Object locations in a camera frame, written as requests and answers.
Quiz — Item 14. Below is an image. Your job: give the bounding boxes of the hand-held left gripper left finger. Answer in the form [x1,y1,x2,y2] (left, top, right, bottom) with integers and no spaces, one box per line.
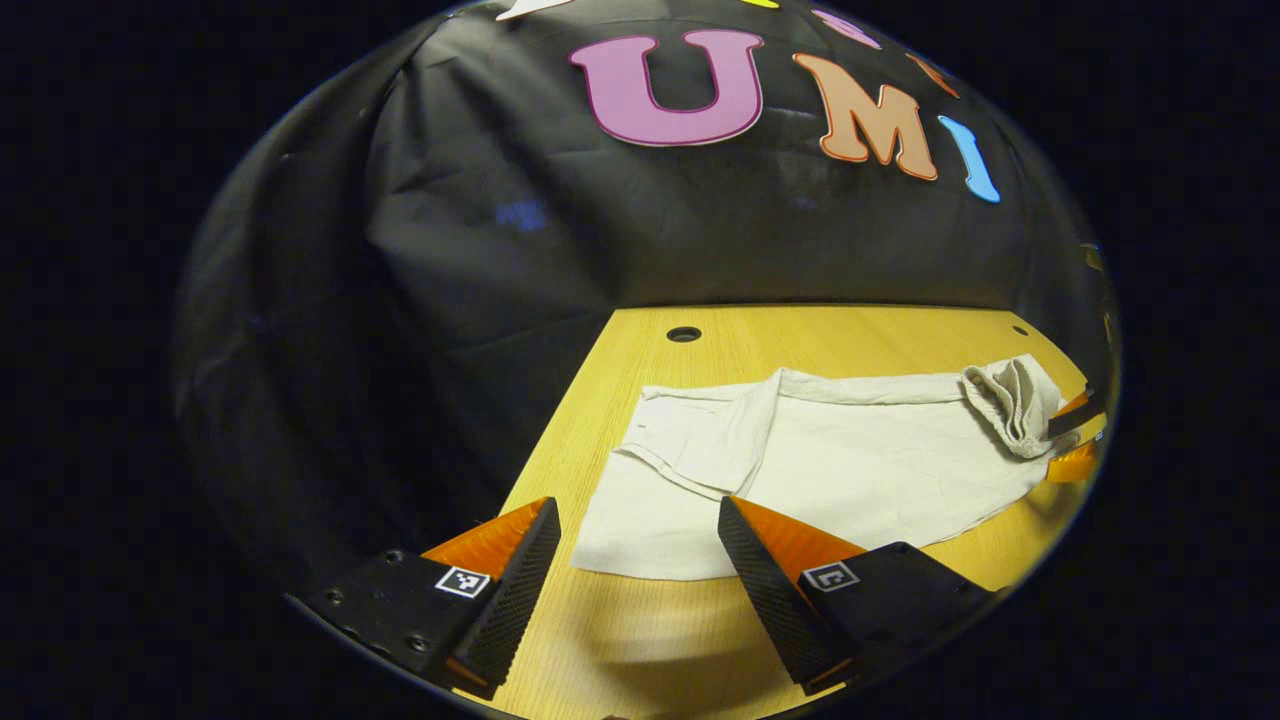
[290,497,563,699]

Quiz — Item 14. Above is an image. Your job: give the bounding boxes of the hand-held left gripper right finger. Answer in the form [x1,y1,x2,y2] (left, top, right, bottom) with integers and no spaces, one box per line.
[717,495,996,696]

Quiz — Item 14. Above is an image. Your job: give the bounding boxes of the white jeans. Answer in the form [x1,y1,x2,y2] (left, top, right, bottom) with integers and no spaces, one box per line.
[570,353,1076,581]

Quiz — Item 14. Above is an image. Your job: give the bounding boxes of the black backdrop cloth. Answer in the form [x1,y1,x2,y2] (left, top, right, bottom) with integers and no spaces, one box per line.
[175,0,1116,591]

